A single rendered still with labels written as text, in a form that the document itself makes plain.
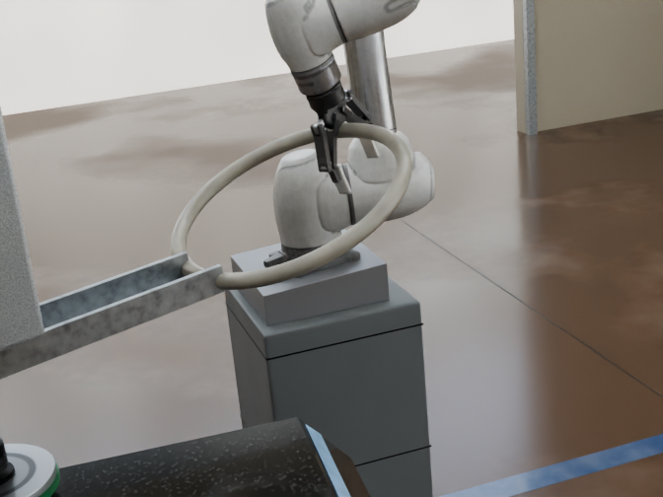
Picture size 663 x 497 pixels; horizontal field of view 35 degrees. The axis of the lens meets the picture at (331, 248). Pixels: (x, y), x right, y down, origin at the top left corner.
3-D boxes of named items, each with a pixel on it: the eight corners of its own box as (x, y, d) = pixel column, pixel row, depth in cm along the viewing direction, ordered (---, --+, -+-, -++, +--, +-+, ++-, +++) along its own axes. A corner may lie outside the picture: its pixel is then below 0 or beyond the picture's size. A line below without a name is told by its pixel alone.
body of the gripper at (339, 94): (317, 75, 214) (333, 113, 219) (296, 98, 209) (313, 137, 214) (346, 72, 210) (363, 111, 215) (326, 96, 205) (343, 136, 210)
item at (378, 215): (281, 321, 173) (273, 308, 171) (129, 258, 209) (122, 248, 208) (467, 150, 193) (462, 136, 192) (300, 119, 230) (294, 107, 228)
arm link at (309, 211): (277, 231, 272) (264, 149, 264) (348, 220, 272) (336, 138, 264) (280, 253, 257) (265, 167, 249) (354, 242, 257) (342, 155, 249)
